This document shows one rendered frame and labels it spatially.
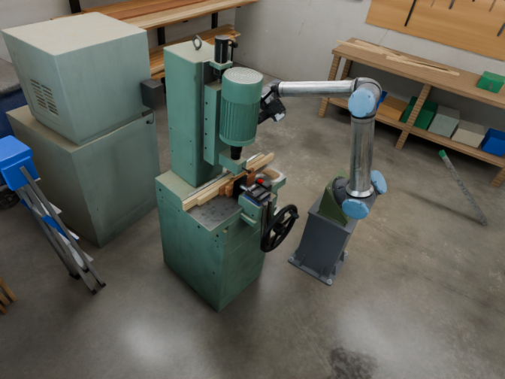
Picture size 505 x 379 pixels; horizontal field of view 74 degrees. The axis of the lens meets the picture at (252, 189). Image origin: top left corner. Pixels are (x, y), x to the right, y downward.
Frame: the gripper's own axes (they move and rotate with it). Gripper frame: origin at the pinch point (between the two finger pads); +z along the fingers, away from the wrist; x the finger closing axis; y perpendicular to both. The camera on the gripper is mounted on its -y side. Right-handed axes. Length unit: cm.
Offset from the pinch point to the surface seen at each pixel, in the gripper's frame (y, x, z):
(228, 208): -42, 30, 1
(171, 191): -69, 5, -14
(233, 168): -30.5, 13.7, -5.4
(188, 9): -23, -161, -196
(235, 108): -10.1, -5.4, 16.8
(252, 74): 3.4, -13.6, 13.8
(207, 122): -27.1, -10.7, 2.1
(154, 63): -82, -134, -182
